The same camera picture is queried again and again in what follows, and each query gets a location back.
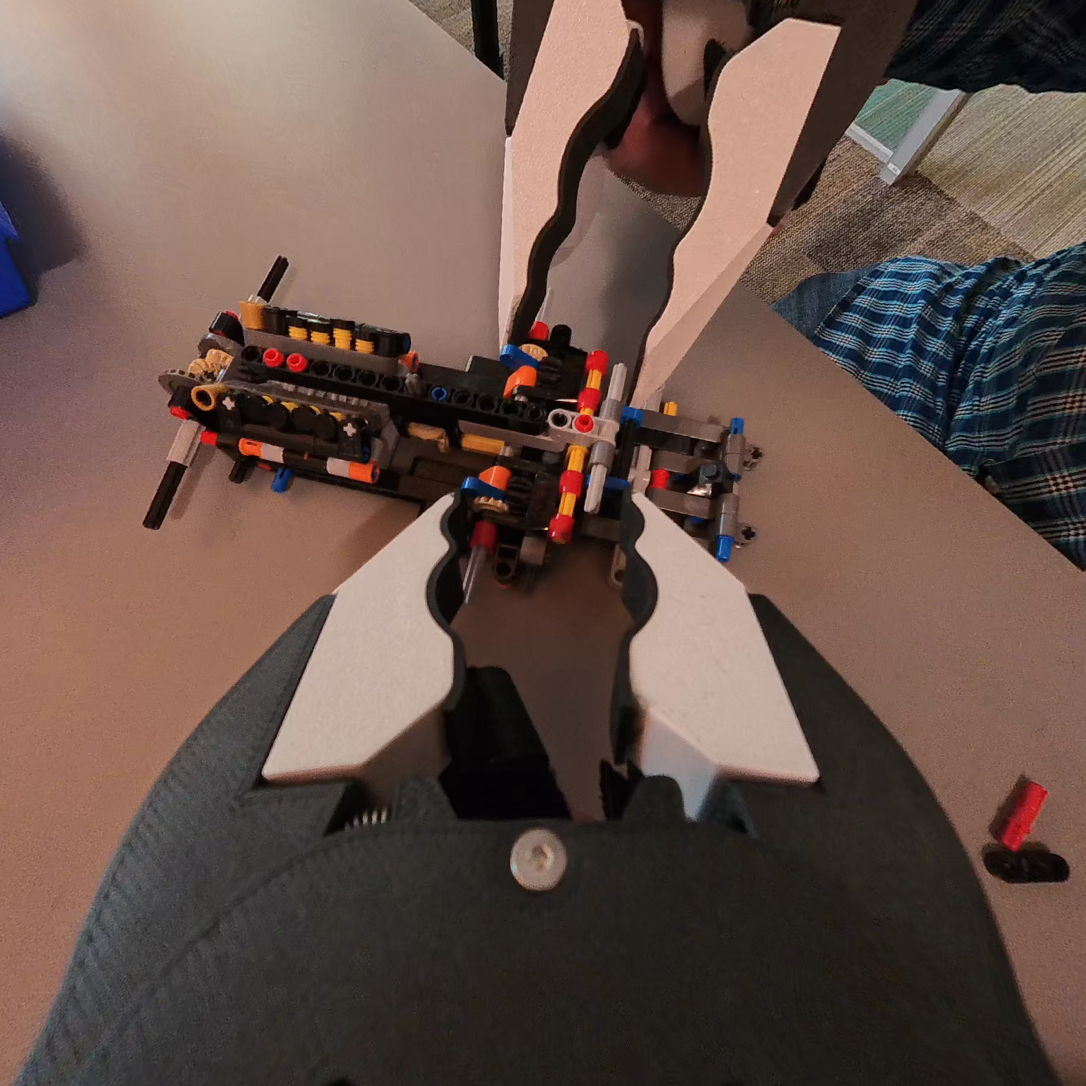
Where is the person's right hand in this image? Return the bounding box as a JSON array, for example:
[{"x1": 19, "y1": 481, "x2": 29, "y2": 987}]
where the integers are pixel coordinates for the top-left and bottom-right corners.
[{"x1": 611, "y1": 0, "x2": 709, "y2": 200}]

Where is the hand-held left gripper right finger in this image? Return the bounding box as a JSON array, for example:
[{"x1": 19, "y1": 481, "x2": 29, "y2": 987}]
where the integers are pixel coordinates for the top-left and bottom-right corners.
[{"x1": 613, "y1": 494, "x2": 822, "y2": 822}]

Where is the red lego pin piece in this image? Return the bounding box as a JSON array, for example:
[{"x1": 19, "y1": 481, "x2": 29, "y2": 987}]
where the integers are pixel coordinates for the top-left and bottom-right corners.
[{"x1": 991, "y1": 781, "x2": 1049, "y2": 851}]

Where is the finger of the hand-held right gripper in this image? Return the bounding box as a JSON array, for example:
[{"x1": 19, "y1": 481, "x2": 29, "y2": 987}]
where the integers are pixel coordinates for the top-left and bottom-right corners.
[
  {"x1": 632, "y1": 21, "x2": 843, "y2": 407},
  {"x1": 494, "y1": 0, "x2": 650, "y2": 344}
]

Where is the person's blue plaid clothing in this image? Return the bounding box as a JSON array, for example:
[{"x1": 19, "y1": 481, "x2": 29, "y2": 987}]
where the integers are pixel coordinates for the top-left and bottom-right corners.
[{"x1": 810, "y1": 242, "x2": 1086, "y2": 571}]

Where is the person's blue jeans leg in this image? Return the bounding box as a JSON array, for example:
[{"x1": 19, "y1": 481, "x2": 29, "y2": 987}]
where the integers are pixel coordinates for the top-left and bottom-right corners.
[{"x1": 772, "y1": 267, "x2": 858, "y2": 341}]

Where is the blue plastic storage bin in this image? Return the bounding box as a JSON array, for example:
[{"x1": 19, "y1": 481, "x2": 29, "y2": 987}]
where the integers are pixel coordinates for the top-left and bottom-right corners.
[{"x1": 0, "y1": 199, "x2": 37, "y2": 319}]

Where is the multicoloured lego technic model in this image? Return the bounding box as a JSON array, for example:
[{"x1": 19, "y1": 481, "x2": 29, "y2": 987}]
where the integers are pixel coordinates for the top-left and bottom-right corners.
[{"x1": 143, "y1": 255, "x2": 765, "y2": 595}]

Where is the white metal frame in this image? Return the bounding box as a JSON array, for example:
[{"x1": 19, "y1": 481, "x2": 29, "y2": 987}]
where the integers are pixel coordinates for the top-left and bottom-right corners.
[{"x1": 847, "y1": 79, "x2": 970, "y2": 185}]

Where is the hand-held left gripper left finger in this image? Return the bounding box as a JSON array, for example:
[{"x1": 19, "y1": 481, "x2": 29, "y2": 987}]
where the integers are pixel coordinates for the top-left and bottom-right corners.
[{"x1": 261, "y1": 492, "x2": 476, "y2": 786}]

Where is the black metal furniture leg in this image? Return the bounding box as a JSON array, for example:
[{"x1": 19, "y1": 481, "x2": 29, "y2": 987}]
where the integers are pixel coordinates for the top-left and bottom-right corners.
[{"x1": 469, "y1": 0, "x2": 510, "y2": 81}]

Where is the black lego beam piece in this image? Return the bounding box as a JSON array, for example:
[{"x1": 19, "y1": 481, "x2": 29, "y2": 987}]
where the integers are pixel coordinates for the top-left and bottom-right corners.
[{"x1": 982, "y1": 848, "x2": 1072, "y2": 885}]

